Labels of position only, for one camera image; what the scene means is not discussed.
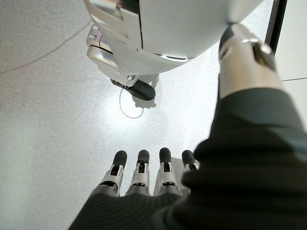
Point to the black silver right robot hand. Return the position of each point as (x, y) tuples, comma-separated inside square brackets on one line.
[(239, 167)]

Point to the narrow white cabinet door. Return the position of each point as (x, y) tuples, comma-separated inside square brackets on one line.
[(297, 36)]

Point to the dark cabinet toe kick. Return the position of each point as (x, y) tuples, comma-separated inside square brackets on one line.
[(275, 24)]

